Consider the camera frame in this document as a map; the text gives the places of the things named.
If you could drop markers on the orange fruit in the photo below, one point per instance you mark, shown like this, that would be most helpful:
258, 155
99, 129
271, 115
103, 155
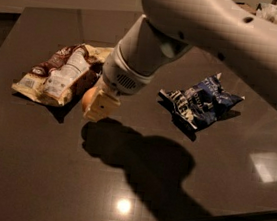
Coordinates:
87, 98

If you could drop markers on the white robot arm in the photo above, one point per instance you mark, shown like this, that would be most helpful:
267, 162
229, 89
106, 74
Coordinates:
168, 28

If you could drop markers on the blue chip bag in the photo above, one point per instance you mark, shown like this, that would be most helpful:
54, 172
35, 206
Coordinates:
200, 105

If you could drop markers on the brown chip bag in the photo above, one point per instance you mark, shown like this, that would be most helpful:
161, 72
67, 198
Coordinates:
65, 76

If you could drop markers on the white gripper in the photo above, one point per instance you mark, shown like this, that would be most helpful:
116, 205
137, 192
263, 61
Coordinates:
122, 72

